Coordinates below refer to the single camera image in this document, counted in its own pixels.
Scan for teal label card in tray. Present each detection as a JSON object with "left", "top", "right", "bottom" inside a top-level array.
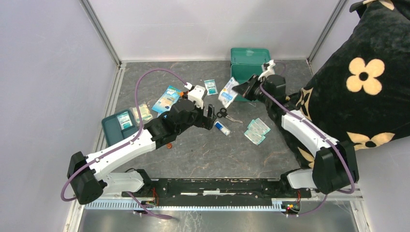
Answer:
[{"left": 117, "top": 111, "right": 133, "bottom": 130}]

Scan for teal plastic tray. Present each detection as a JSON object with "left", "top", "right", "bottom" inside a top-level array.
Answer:
[{"left": 101, "top": 109, "right": 139, "bottom": 147}]

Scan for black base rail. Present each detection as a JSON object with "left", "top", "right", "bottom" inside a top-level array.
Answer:
[{"left": 133, "top": 178, "right": 311, "bottom": 206}]

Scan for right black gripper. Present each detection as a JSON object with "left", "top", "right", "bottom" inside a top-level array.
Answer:
[{"left": 233, "top": 74, "right": 273, "bottom": 106}]

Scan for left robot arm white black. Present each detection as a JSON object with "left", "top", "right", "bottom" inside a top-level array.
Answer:
[{"left": 60, "top": 99, "right": 217, "bottom": 205}]

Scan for white blue ointment tube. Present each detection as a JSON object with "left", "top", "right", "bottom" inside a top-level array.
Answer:
[{"left": 214, "top": 121, "right": 231, "bottom": 136}]

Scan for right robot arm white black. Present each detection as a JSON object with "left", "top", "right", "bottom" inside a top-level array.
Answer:
[{"left": 232, "top": 74, "right": 359, "bottom": 197}]

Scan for purple cable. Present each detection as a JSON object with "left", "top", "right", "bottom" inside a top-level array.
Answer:
[
  {"left": 259, "top": 60, "right": 356, "bottom": 194},
  {"left": 60, "top": 68, "right": 193, "bottom": 203}
]

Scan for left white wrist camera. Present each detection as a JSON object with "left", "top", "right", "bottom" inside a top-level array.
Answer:
[{"left": 185, "top": 82, "right": 207, "bottom": 109}]

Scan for green medicine kit box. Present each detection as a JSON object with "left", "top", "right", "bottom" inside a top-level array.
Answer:
[{"left": 231, "top": 47, "right": 271, "bottom": 84}]

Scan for black floral cloth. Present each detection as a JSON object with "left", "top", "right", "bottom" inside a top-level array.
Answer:
[{"left": 286, "top": 0, "right": 410, "bottom": 150}]

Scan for green print gauze bag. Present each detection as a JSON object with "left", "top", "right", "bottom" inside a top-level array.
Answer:
[{"left": 129, "top": 103, "right": 153, "bottom": 125}]

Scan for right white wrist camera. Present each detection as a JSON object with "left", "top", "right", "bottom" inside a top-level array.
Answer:
[{"left": 258, "top": 60, "right": 276, "bottom": 82}]

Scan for small teal wipe sachet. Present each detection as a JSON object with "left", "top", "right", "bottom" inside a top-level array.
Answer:
[{"left": 204, "top": 79, "right": 218, "bottom": 96}]

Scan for blue cotton swab packet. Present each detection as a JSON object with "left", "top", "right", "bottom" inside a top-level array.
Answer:
[{"left": 152, "top": 86, "right": 182, "bottom": 114}]

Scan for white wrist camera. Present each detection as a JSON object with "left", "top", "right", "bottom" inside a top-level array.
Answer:
[
  {"left": 185, "top": 82, "right": 207, "bottom": 109},
  {"left": 258, "top": 60, "right": 276, "bottom": 82}
]

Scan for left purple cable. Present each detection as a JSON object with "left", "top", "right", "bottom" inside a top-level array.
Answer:
[{"left": 60, "top": 68, "right": 193, "bottom": 203}]

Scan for white gauze packet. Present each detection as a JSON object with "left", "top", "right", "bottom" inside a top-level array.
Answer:
[{"left": 218, "top": 77, "right": 239, "bottom": 108}]

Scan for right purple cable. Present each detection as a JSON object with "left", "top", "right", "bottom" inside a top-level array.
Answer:
[{"left": 259, "top": 60, "right": 356, "bottom": 194}]

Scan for teal bandage strips stack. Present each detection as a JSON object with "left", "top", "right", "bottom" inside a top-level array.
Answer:
[{"left": 244, "top": 118, "right": 271, "bottom": 145}]

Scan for black handled scissors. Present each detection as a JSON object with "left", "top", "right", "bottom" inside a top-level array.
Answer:
[{"left": 216, "top": 108, "right": 243, "bottom": 123}]

